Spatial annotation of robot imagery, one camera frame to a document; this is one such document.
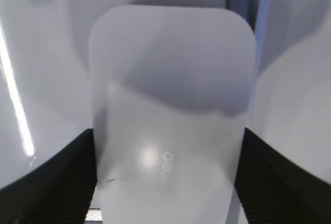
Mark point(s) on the white board eraser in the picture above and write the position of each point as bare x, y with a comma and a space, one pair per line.
171, 89

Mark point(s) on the white board with grey frame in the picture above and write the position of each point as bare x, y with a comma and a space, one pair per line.
46, 87

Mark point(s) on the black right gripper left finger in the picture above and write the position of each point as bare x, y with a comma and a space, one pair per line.
59, 191

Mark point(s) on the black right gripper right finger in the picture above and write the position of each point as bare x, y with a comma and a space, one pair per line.
273, 189

